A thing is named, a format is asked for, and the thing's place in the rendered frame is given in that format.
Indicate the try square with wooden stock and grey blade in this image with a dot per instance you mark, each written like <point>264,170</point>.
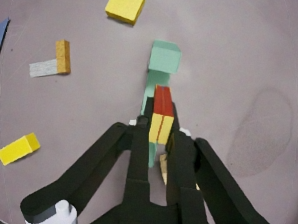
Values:
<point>49,67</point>

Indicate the cream slotted block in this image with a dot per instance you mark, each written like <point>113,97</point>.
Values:
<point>163,165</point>

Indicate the green l-shaped block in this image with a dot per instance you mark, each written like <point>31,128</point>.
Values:
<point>164,57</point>

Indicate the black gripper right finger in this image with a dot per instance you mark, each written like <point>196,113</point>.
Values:
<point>224,198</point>

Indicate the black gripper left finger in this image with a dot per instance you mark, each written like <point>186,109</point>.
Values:
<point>58,202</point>

